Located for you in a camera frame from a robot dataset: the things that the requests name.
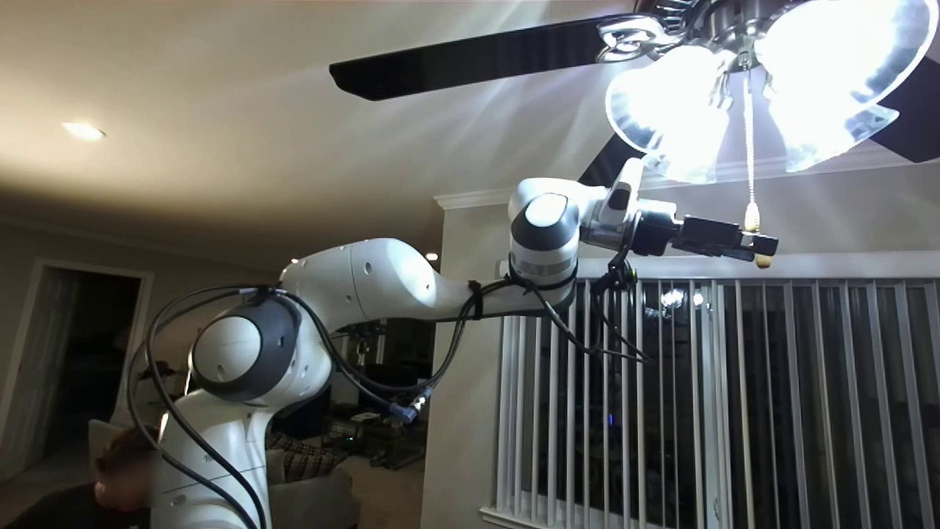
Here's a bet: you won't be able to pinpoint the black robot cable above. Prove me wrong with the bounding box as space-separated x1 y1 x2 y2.
124 279 274 529
281 254 652 426

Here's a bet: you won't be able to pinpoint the round recessed ceiling light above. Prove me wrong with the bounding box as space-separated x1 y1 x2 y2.
58 118 108 147

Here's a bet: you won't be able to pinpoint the grey vertical blinds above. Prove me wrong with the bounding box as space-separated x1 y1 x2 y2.
491 275 940 529

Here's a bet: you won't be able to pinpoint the long fan pull chain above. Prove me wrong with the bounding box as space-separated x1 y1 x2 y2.
741 68 765 238

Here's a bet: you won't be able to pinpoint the dark fan blade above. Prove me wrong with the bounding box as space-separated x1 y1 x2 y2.
325 10 643 101
575 128 652 190
866 56 940 168

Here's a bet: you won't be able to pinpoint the ceiling fan motor housing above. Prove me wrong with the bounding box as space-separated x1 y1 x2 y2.
597 0 788 75

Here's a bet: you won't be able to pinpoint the white blinds valance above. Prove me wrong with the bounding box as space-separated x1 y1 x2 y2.
574 247 940 285

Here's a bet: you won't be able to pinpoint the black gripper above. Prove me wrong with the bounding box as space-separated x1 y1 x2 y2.
632 209 782 269

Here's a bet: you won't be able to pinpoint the cardboard box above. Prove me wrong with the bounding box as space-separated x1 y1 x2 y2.
89 420 164 511

